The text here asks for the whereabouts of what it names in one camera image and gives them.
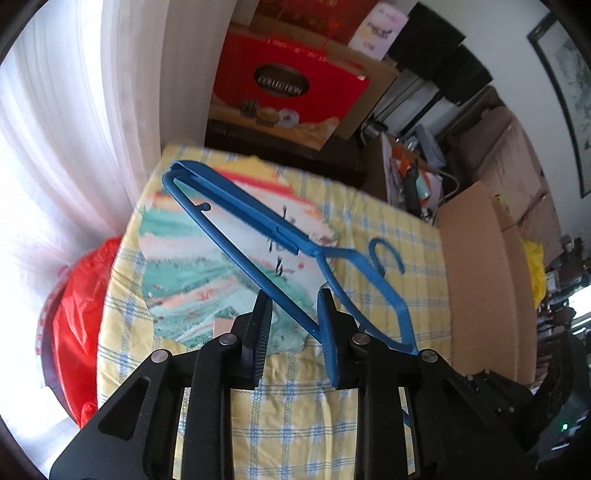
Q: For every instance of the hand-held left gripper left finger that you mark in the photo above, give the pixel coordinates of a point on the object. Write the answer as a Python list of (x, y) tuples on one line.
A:
[(258, 332)]

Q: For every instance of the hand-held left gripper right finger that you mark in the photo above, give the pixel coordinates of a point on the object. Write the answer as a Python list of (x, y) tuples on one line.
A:
[(330, 337)]

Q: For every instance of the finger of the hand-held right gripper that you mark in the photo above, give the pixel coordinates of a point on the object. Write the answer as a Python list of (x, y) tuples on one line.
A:
[(503, 397)]

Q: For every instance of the large cardboard box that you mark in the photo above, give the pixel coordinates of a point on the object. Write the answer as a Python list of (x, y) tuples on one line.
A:
[(480, 277)]

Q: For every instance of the blue plastic clothes hanger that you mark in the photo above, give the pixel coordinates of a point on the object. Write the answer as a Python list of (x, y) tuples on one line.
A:
[(240, 203)]

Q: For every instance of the yellow checked cloth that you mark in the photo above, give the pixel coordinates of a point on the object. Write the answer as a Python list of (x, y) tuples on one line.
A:
[(286, 415)]

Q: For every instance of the cluttered side table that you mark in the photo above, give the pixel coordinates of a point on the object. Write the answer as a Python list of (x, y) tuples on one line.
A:
[(568, 277)]

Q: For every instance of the yellow plastic bag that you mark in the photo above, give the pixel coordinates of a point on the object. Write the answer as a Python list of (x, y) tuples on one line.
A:
[(535, 272)]

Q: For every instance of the small cluttered cardboard box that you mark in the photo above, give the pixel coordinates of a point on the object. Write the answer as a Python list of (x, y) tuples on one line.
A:
[(383, 175)]

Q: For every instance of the dark wooden cabinet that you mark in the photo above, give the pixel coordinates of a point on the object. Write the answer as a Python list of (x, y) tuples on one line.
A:
[(277, 157)]

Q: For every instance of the red plastic bag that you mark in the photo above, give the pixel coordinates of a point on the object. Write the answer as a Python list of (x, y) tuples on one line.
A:
[(78, 323)]

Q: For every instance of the closed brown cardboard box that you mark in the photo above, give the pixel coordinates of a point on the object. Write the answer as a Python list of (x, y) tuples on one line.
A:
[(369, 101)]

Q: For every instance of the brown sofa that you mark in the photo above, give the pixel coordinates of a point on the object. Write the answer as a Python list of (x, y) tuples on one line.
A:
[(508, 152)]

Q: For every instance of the large brown sofa cushion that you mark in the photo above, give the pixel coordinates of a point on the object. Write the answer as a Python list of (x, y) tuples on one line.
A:
[(503, 147)]

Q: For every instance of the red biscuit gift box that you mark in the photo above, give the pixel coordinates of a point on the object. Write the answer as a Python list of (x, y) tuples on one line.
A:
[(240, 60)]

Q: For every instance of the white curtain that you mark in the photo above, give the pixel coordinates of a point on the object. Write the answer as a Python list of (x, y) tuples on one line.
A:
[(69, 115)]

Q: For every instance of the black loudspeaker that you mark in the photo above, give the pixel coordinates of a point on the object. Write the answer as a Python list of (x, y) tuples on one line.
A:
[(429, 37), (464, 76)]

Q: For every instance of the small white carton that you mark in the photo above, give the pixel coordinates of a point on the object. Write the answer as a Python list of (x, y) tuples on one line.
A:
[(378, 32)]

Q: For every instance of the red patterned gift bag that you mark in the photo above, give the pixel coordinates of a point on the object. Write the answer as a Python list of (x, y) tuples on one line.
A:
[(314, 18)]

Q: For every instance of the black framed wall picture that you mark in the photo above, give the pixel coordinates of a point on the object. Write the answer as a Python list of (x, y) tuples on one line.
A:
[(568, 92)]

